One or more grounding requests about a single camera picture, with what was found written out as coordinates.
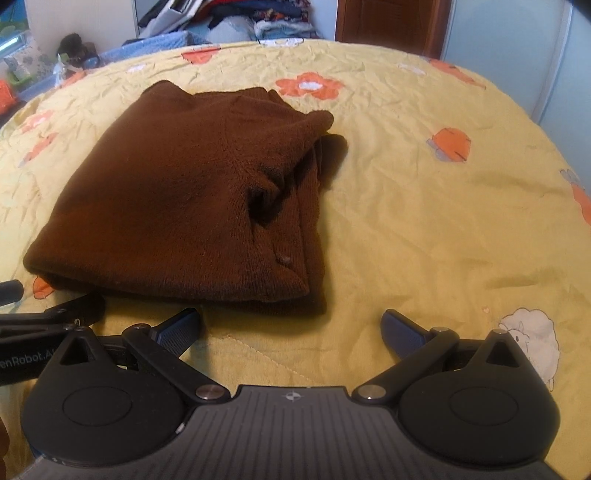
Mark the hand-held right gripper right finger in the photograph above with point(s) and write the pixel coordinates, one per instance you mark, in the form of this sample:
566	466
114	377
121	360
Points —
399	332

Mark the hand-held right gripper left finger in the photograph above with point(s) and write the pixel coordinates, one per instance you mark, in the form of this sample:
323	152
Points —
180	330

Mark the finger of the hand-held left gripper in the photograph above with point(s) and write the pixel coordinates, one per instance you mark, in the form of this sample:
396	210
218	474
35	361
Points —
10	293
69	311

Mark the brown knit sweater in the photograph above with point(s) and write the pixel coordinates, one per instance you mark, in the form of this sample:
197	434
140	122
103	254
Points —
175	184

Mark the pile of mixed clothes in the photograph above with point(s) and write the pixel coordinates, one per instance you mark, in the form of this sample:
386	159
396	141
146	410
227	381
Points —
240	18

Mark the yellow floral bedsheet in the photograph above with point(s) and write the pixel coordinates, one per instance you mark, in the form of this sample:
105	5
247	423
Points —
415	207

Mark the orange cloth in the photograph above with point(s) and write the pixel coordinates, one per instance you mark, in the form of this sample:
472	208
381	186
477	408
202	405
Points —
7	94

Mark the white plastic bag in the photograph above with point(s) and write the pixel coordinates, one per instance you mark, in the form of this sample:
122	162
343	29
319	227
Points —
69	71

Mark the floral pillow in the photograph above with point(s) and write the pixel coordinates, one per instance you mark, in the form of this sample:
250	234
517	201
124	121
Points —
27	57

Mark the dark fuzzy bundle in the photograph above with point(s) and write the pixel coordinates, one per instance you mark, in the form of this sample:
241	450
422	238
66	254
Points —
76	44

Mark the blue quilted blanket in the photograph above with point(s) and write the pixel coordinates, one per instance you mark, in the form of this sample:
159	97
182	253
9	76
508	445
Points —
152	44

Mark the brown wooden door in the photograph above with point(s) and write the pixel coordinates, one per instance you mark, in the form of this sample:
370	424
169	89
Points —
392	23

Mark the blue lotus wall poster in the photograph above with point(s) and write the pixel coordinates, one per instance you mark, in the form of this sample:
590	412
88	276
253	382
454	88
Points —
9	23

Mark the brown wooden door frame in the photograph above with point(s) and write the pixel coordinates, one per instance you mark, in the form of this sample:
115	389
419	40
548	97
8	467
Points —
446	27

